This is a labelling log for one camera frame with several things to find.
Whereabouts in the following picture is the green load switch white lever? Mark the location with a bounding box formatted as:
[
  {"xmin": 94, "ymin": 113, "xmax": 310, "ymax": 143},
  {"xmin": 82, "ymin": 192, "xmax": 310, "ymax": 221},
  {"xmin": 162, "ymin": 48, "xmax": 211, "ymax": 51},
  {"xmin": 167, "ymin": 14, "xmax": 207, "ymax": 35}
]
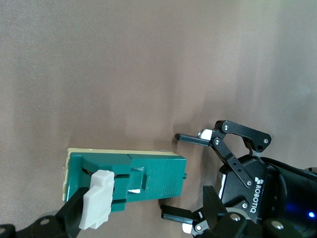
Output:
[{"xmin": 61, "ymin": 147, "xmax": 188, "ymax": 230}]

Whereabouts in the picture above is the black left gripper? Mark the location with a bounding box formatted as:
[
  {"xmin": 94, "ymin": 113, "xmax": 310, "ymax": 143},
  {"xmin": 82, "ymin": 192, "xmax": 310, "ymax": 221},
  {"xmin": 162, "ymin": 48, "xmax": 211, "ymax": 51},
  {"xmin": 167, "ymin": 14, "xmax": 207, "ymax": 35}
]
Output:
[{"xmin": 175, "ymin": 120, "xmax": 317, "ymax": 233}]

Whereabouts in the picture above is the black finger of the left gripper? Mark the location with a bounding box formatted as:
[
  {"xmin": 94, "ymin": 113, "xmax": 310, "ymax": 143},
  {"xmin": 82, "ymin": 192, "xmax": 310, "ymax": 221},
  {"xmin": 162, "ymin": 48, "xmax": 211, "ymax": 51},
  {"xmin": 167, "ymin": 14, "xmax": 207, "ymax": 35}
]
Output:
[{"xmin": 160, "ymin": 204, "xmax": 211, "ymax": 235}]

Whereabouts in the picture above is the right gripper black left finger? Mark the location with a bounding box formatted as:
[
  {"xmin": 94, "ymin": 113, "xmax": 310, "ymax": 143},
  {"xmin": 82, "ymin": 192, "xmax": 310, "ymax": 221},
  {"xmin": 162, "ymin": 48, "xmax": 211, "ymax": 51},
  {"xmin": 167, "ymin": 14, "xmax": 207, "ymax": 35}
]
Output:
[{"xmin": 0, "ymin": 187, "xmax": 89, "ymax": 238}]

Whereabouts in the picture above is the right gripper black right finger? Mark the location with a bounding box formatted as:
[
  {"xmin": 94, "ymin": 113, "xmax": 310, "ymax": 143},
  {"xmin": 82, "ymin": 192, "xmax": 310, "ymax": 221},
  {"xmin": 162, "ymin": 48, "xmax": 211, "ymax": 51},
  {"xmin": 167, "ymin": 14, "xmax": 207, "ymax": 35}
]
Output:
[{"xmin": 203, "ymin": 185, "xmax": 317, "ymax": 238}]

